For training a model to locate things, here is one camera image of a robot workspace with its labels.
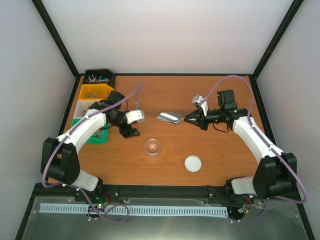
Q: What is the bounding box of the silver metal scoop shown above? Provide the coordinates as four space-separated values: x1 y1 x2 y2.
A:
156 112 184 126

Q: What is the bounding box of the green plastic bin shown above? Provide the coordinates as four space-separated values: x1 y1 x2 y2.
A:
85 123 111 145

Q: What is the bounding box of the clear plastic cup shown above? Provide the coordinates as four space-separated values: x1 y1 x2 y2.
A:
144 138 162 157

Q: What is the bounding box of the white translucent plastic bin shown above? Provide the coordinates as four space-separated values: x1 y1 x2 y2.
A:
73 100 99 119

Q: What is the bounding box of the yellow plastic bin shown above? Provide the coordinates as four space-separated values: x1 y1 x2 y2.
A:
78 83 114 100

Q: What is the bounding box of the black plastic bin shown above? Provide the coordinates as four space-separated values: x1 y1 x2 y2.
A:
82 68 116 88

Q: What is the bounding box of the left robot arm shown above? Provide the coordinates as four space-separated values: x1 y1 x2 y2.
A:
40 91 145 202

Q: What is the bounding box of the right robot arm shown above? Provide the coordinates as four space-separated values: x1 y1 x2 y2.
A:
184 89 298 199

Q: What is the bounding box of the white round lid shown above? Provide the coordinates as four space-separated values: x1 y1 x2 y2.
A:
184 155 202 173

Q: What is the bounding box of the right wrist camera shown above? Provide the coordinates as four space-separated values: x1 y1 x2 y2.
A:
192 95 209 116

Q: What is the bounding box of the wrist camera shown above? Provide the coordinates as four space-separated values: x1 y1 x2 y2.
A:
192 95 209 116
124 109 145 124

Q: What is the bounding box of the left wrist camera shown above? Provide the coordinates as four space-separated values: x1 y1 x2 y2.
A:
124 109 145 124

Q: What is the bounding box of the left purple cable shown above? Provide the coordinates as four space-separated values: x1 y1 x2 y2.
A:
41 81 145 223

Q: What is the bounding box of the purple cable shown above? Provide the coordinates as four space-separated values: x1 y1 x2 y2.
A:
41 81 145 223
197 74 309 223

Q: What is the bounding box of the light blue cable duct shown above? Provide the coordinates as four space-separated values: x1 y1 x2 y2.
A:
38 203 228 218

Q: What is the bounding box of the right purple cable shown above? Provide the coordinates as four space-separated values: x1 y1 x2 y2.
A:
197 74 309 223

